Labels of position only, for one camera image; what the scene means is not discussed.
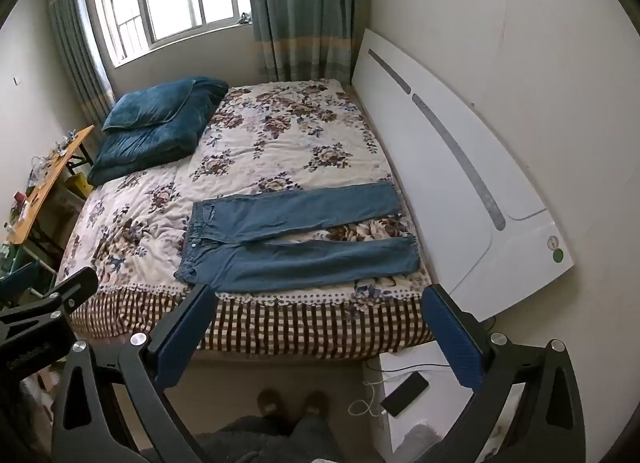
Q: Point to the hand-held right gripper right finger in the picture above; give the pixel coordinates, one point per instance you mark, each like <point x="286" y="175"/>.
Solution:
<point x="452" y="343"/>

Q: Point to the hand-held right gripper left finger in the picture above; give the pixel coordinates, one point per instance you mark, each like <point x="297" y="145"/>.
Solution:
<point x="187" y="338"/>

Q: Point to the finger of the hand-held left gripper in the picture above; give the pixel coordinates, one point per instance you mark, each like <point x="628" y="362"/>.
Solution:
<point x="70" y="290"/>

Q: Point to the blue denim pants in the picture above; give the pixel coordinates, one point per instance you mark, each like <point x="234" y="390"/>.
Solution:
<point x="300" y="263"/>

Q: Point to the white nightstand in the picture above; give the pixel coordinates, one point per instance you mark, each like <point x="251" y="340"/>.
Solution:
<point x="400" y="363"/>

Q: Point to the black smartphone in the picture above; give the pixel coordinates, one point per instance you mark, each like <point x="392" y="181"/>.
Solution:
<point x="405" y="394"/>

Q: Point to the brown slipper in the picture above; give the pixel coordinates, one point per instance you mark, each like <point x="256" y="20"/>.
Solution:
<point x="267" y="402"/>
<point x="315" y="402"/>

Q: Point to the yellow green box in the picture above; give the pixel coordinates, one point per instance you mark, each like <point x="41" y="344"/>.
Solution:
<point x="77" y="186"/>

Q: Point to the wooden folding desk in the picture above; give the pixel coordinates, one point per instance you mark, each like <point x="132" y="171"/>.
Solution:
<point x="45" y="188"/>

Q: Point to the assorted small clutter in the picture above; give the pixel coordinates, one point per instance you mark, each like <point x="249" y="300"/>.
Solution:
<point x="37" y="168"/>

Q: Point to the person's legs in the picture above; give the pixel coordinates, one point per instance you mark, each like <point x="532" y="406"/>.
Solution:
<point x="280" y="443"/>

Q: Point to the teal folded quilt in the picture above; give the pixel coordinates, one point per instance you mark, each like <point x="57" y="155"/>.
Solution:
<point x="150" y="148"/>

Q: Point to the teal velvet pillow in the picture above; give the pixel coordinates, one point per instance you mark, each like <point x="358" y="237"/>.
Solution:
<point x="150" y="105"/>

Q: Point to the white headboard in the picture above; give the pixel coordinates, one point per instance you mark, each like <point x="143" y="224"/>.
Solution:
<point x="425" y="143"/>

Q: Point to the floral bed blanket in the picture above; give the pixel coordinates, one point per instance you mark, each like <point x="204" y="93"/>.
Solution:
<point x="280" y="143"/>

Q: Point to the teal curtain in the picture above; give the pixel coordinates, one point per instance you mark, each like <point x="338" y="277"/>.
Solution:
<point x="300" y="8"/>
<point x="80" y="53"/>

